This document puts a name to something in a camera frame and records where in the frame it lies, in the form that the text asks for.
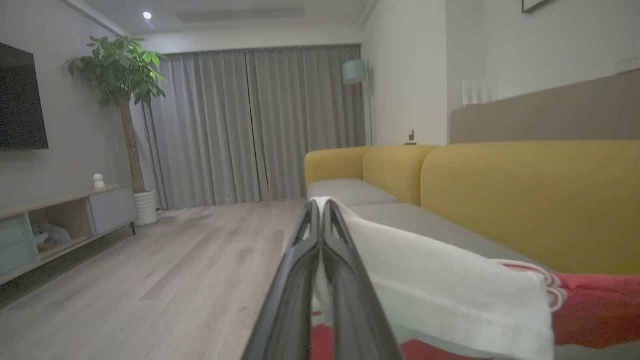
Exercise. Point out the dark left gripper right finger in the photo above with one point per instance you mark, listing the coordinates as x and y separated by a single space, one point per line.
350 300

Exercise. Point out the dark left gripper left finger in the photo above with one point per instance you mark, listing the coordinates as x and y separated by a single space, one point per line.
295 300

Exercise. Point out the white t-shirt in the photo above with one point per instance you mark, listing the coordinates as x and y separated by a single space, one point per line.
440 290

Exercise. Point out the small grey sofa seat cushion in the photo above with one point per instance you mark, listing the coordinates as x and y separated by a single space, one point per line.
345 190

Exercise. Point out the yellow sofa end backrest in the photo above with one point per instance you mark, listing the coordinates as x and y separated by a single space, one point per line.
332 165

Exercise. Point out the narrow yellow sofa backrest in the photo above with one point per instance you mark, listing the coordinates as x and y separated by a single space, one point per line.
395 170

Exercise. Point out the small dark object on ledge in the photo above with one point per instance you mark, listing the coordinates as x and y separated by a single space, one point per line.
411 137

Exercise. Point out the grey pleated curtain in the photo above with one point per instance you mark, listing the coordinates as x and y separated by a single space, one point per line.
225 125

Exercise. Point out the wide yellow sofa backrest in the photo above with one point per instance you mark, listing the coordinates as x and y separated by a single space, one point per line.
540 200

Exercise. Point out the wooden tv cabinet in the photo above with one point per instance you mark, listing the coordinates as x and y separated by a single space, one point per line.
100 210

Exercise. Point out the teal floor lamp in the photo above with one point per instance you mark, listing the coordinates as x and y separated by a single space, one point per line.
354 71

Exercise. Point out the white figurine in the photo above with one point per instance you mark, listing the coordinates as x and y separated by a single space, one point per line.
99 181

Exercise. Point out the grey item in cabinet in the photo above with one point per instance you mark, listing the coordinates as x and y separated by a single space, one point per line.
52 235

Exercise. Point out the green indoor tree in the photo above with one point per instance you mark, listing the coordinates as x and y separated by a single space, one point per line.
117 70

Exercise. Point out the black wall television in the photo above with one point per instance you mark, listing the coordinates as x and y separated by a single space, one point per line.
20 100

